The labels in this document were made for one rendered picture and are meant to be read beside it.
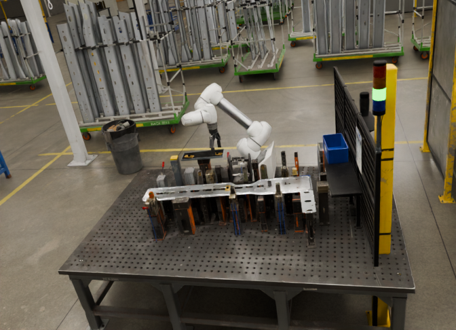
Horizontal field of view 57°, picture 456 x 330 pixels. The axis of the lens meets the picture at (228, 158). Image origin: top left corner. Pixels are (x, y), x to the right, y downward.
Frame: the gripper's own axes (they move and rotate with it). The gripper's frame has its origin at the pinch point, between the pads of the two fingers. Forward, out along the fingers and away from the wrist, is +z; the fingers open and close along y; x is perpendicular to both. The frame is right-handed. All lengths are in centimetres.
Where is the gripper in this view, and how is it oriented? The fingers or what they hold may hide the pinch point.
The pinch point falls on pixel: (216, 149)
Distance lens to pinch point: 358.2
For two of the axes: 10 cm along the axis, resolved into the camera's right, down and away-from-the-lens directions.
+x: 9.3, 0.4, -3.8
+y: -3.5, 4.7, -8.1
